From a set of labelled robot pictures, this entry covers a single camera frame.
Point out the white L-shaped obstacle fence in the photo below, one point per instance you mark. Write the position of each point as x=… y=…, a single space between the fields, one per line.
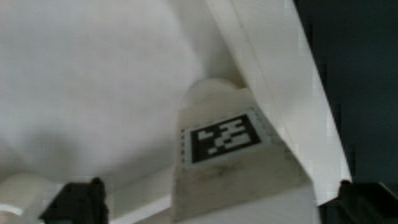
x=264 y=35

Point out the white square table top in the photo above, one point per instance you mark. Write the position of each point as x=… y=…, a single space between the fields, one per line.
x=102 y=58

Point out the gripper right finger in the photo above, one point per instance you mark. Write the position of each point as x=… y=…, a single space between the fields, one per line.
x=365 y=204

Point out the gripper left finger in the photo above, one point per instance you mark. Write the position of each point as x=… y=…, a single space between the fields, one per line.
x=79 y=206

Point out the white table leg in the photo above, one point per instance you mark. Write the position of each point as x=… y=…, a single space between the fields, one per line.
x=241 y=182

